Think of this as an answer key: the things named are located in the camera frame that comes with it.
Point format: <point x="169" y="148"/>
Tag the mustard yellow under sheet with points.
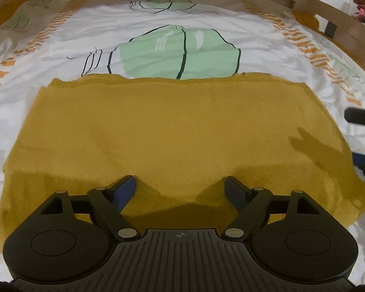
<point x="305" y="19"/>

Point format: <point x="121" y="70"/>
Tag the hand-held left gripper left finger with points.
<point x="126" y="188"/>

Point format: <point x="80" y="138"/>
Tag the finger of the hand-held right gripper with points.
<point x="360" y="116"/>
<point x="363" y="161"/>

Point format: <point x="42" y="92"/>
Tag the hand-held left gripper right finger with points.
<point x="234" y="190"/>

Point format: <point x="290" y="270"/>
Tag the mustard yellow knit sweater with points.
<point x="176" y="127"/>

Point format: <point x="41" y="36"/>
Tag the white printed bed sheet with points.
<point x="200" y="36"/>

